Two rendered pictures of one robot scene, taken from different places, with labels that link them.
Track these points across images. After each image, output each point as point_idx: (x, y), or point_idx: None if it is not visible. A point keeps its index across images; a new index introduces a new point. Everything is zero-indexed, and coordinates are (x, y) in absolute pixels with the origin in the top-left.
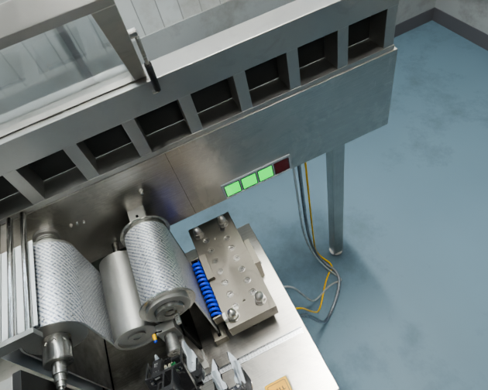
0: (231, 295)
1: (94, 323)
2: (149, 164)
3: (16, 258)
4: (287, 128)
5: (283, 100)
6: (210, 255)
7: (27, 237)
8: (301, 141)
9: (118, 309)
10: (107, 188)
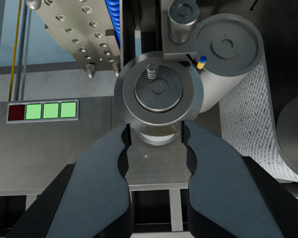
0: (83, 6)
1: (262, 112)
2: (127, 181)
3: None
4: (1, 156)
5: None
6: (108, 49)
7: None
8: None
9: (223, 91)
10: (169, 173)
